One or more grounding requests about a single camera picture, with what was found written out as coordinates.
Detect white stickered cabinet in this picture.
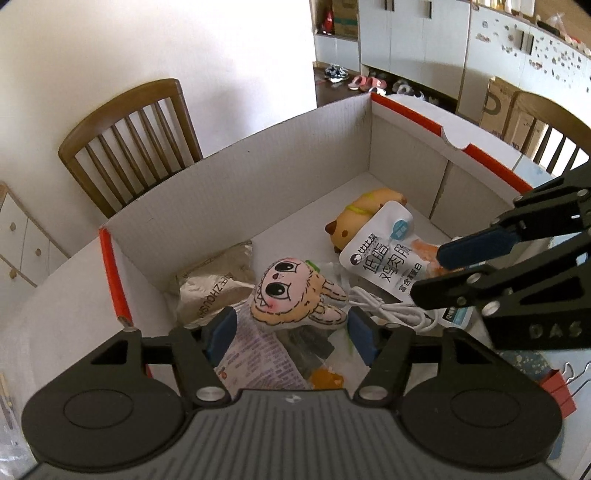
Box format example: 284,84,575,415
457,0,591,121

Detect red binder clip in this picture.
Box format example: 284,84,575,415
538,362,591,417

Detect yellow capybara plush toy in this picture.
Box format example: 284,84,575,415
324,187,410,253

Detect grey slippers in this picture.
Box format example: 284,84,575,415
392,80,426,99

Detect white food pouch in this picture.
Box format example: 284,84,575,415
338,200,477,331

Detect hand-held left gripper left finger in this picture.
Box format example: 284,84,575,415
85,305,238,409

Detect brown wooden chair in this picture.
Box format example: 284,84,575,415
58,78,204,219
510,91,591,177

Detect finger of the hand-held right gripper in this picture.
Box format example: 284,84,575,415
436,166,591,271
411,239,591,352

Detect large cardboard box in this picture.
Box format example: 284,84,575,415
478,76,551,154

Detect red cardboard box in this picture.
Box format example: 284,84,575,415
98,90,534,377

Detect silver foil snack packet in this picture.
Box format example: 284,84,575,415
168,241,257,326

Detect cartoon face plush doll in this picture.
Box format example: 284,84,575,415
249,257,348,330

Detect pink slippers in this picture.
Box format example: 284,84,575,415
348,76,387,92

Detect white drawer cabinet wooden top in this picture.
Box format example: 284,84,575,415
0,182,71,288

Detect white cable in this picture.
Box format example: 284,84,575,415
323,262,445,334

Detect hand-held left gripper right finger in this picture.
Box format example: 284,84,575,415
347,305,502,409

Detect clear printed snack bag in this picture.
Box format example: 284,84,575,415
214,300,362,394

